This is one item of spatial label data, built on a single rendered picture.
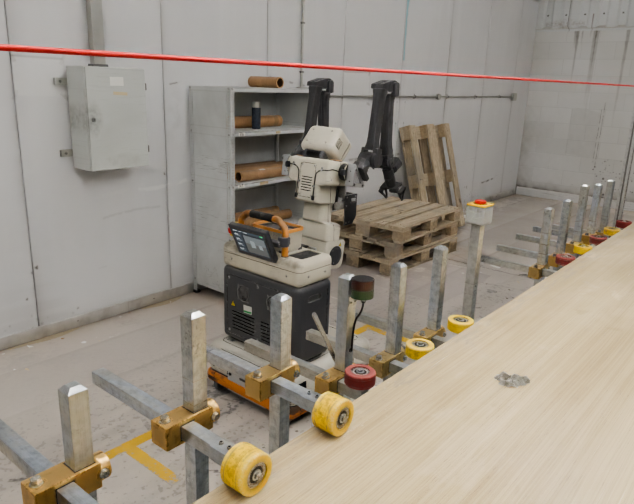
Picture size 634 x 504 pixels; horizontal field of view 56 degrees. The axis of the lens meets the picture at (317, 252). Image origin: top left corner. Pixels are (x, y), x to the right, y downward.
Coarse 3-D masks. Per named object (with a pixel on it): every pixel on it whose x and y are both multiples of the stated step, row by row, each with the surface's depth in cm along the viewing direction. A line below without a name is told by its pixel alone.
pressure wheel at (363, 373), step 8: (352, 368) 152; (360, 368) 151; (368, 368) 152; (344, 376) 151; (352, 376) 148; (360, 376) 148; (368, 376) 148; (352, 384) 148; (360, 384) 147; (368, 384) 148
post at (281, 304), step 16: (272, 304) 134; (288, 304) 133; (272, 320) 135; (288, 320) 135; (272, 336) 136; (288, 336) 136; (272, 352) 137; (288, 352) 137; (272, 400) 140; (272, 416) 141; (288, 416) 142; (272, 432) 142; (288, 432) 144; (272, 448) 144
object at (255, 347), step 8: (248, 344) 175; (256, 344) 174; (264, 344) 174; (256, 352) 174; (264, 352) 171; (296, 360) 165; (304, 368) 162; (312, 368) 161; (320, 368) 161; (304, 376) 162; (312, 376) 160; (344, 384) 153; (344, 392) 154; (352, 392) 152; (360, 392) 150
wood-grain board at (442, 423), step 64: (512, 320) 188; (576, 320) 190; (384, 384) 146; (448, 384) 147; (576, 384) 149; (320, 448) 119; (384, 448) 120; (448, 448) 121; (512, 448) 122; (576, 448) 122
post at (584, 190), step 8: (584, 184) 301; (584, 192) 300; (584, 200) 300; (584, 208) 301; (576, 216) 304; (584, 216) 304; (576, 224) 305; (576, 232) 306; (576, 240) 307; (576, 256) 308
